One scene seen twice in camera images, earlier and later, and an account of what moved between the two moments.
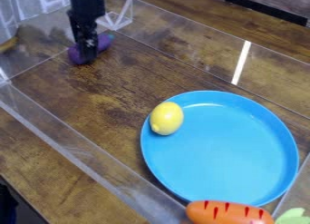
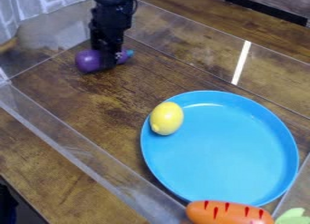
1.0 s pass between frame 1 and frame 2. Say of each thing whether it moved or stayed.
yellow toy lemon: stayed
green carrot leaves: stayed
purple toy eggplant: moved
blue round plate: stayed
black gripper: moved
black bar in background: stayed
